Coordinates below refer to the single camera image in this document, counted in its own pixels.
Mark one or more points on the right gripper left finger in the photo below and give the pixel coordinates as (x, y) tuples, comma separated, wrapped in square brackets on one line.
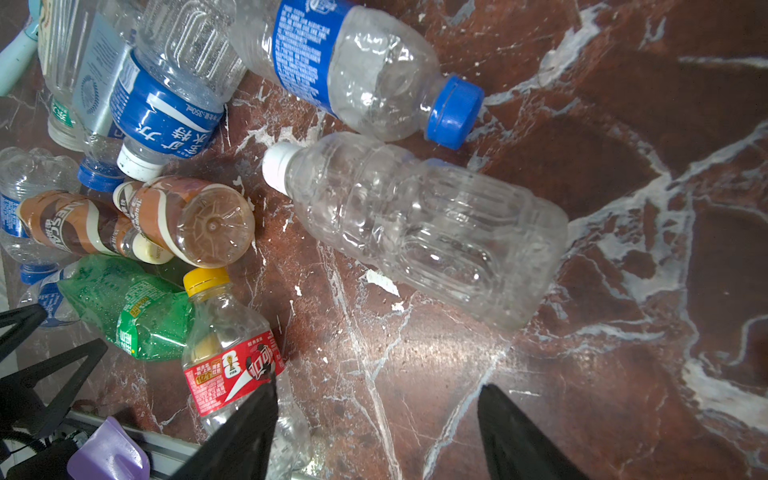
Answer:
[(240, 448)]

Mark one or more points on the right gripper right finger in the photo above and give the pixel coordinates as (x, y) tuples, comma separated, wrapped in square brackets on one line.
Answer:
[(514, 447)]

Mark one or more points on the clear bottle red label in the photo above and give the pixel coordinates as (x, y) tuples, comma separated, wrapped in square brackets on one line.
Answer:
[(231, 352)]

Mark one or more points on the clear unlabelled bottle white cap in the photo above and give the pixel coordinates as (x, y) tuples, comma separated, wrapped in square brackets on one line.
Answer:
[(477, 243)]

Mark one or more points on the clear bottle blue label left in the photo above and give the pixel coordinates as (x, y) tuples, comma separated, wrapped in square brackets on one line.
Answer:
[(43, 288)]

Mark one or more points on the brown coffee bottle left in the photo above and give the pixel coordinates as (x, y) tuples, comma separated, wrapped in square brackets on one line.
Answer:
[(80, 225)]

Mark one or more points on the brown coffee bottle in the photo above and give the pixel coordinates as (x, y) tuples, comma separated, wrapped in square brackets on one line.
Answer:
[(207, 225), (80, 225)]

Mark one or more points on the crushed green Sprite bottle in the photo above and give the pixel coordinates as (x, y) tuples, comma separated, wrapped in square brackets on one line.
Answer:
[(143, 314)]

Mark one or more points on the brown coffee bottle right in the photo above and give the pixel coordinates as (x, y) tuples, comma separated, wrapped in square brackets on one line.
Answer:
[(207, 225)]

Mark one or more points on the light blue garden trowel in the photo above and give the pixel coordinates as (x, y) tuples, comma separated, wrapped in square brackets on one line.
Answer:
[(16, 57)]

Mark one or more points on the square clear bottle blue cap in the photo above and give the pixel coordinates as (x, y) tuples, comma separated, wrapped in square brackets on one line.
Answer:
[(110, 40)]

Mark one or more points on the clear bottle green cap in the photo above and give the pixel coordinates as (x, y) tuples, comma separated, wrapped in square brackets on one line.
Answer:
[(64, 29)]

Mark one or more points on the clear bottle blue white label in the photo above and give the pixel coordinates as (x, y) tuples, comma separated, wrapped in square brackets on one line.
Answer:
[(173, 86)]

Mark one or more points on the clear bottle blue cap right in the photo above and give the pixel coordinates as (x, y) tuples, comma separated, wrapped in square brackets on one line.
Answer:
[(376, 74)]

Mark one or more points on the purple scoop with pink handle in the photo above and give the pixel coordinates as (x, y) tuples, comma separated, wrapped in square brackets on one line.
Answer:
[(109, 453)]

